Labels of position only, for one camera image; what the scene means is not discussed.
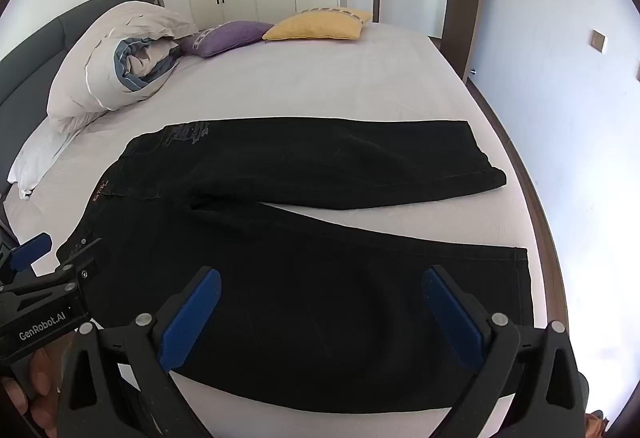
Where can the black pants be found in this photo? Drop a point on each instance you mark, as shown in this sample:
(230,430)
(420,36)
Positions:
(300,268)

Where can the brown wall switch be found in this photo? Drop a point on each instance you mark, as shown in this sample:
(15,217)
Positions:
(598,41)

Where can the brown wooden door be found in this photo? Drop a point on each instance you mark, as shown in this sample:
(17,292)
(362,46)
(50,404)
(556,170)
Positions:
(462,18)

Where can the brown wooden bed frame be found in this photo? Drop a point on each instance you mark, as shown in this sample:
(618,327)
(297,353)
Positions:
(530,198)

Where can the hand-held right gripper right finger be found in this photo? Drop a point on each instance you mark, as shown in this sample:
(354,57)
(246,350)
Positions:
(452,323)

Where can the person's left hand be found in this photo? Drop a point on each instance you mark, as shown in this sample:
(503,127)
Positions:
(35,383)

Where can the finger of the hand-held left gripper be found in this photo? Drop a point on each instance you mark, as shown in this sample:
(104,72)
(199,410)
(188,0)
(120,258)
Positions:
(31,250)
(75,270)

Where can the purple cushion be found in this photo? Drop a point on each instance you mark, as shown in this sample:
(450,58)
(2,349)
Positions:
(225,36)

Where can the white pillow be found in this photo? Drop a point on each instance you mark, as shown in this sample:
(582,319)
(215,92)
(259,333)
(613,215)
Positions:
(45,153)

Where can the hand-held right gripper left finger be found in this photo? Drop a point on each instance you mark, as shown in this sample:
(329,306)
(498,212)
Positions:
(192,318)

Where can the yellow cushion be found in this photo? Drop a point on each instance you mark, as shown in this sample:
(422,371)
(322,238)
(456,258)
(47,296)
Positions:
(320,24)

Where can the bed with white sheet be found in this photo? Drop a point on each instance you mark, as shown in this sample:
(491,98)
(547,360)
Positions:
(325,78)

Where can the rolled white duvet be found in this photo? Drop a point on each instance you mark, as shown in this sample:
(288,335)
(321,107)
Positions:
(95,63)

